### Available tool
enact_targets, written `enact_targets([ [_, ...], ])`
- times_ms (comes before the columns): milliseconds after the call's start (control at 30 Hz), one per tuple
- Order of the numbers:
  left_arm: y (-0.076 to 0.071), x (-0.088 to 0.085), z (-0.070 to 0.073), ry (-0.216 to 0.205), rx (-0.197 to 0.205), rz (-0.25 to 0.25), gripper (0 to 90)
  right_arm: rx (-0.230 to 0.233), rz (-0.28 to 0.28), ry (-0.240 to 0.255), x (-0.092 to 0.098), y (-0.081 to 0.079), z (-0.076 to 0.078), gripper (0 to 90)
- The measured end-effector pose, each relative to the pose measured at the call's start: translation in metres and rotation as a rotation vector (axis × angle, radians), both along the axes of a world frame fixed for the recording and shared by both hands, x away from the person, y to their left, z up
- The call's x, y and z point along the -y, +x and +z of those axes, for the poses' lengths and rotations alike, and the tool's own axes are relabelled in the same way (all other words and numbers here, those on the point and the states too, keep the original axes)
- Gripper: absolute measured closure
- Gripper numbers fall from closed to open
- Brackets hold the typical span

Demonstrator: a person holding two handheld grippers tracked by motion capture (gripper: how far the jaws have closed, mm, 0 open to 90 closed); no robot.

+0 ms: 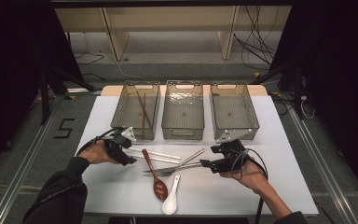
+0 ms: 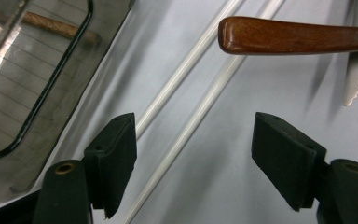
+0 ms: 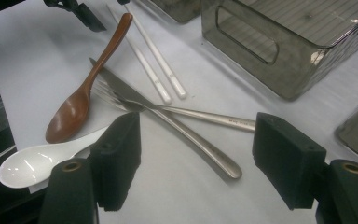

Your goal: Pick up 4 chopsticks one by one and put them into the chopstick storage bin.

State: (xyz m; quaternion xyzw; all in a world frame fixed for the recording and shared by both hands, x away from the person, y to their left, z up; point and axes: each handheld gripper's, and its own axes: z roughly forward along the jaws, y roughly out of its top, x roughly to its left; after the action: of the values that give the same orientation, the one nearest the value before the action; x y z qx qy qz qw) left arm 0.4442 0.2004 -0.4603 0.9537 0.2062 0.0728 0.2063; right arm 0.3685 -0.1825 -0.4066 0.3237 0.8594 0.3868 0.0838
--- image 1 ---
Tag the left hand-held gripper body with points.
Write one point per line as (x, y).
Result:
(115, 146)

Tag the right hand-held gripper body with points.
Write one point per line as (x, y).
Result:
(233, 158)

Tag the metal table knife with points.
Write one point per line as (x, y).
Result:
(189, 165)

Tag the white chopstick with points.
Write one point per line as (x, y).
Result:
(155, 153)
(164, 160)

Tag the transparent grey plastic bin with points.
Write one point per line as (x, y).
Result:
(130, 112)
(231, 115)
(183, 115)

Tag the brown chopstick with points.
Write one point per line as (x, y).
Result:
(143, 123)
(140, 98)

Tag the brown wooden spoon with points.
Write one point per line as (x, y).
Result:
(160, 189)

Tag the white ceramic spoon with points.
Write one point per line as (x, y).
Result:
(169, 205)

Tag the person's left hand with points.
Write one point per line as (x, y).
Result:
(99, 154)

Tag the person's right hand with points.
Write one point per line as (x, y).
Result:
(251, 177)

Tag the metal fork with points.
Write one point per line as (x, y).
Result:
(189, 158)

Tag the white table sheet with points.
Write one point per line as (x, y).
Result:
(214, 196)

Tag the black metal stand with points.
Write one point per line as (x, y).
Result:
(45, 102)
(297, 93)

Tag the black curtain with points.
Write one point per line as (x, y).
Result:
(6, 62)
(348, 77)

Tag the light wooden desk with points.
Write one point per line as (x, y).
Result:
(167, 18)

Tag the short aluminium rail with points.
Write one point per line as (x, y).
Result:
(80, 90)

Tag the long aluminium floor rail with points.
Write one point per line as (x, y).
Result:
(323, 168)
(21, 177)

